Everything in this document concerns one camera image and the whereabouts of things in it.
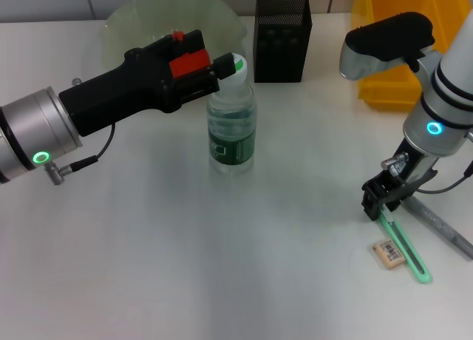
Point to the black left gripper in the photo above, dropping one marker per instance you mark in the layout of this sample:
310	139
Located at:
122	92

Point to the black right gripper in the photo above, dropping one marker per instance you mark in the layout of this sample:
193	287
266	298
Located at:
421	166

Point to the beige eraser with barcode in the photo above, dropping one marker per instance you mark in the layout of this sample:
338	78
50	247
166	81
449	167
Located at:
388	254

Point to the green utility knife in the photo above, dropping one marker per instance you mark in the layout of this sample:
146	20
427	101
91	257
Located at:
410	251

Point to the silver grey pen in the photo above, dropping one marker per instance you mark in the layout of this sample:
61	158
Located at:
443	231

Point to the clear green-label water bottle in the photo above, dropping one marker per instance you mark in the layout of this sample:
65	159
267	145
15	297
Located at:
233	133

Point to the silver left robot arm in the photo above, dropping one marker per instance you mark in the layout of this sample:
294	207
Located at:
29	129

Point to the black mesh pen holder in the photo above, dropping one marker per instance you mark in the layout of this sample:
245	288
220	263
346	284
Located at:
281	55

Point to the green glass fruit plate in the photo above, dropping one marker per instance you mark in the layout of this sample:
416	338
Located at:
148	15

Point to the yellow plastic bin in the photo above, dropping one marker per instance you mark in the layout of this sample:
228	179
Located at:
406	0

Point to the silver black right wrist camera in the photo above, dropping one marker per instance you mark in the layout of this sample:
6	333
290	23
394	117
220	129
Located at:
391	33

